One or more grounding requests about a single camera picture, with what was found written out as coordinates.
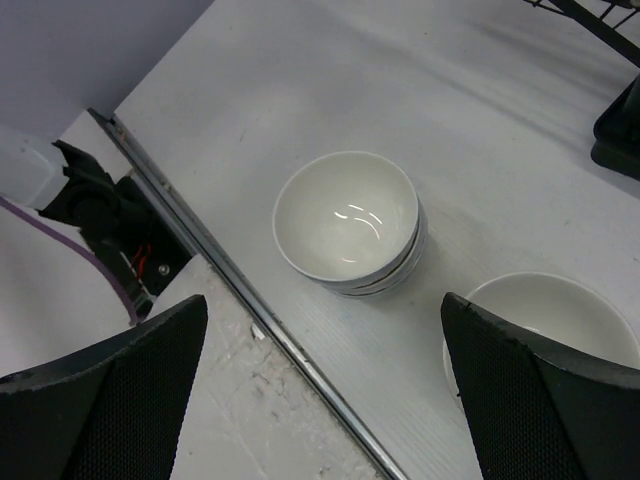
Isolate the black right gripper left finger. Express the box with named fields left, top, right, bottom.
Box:
left=1, top=295, right=208, bottom=479

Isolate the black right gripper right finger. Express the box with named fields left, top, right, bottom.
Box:
left=440, top=292, right=639, bottom=479

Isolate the beige floral bowl back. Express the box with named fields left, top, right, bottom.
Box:
left=465, top=271, right=639, bottom=368

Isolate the white bowl back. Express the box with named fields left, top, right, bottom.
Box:
left=272, top=151, right=422, bottom=284

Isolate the white bowl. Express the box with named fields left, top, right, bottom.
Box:
left=320, top=201, right=428, bottom=298
left=272, top=151, right=422, bottom=284
left=338, top=215, right=428, bottom=299

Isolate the white bowl front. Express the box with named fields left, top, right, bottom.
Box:
left=338, top=215, right=428, bottom=299

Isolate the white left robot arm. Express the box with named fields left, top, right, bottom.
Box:
left=1, top=125, right=121, bottom=239

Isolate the black dish drying tray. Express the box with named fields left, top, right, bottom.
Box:
left=590, top=77, right=639, bottom=181

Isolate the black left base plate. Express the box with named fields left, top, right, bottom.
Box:
left=80, top=177, right=193, bottom=320

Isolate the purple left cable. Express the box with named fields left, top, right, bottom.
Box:
left=0, top=197, right=144, bottom=326

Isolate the black wire dish rack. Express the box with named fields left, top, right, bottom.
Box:
left=527, top=0, right=639, bottom=67

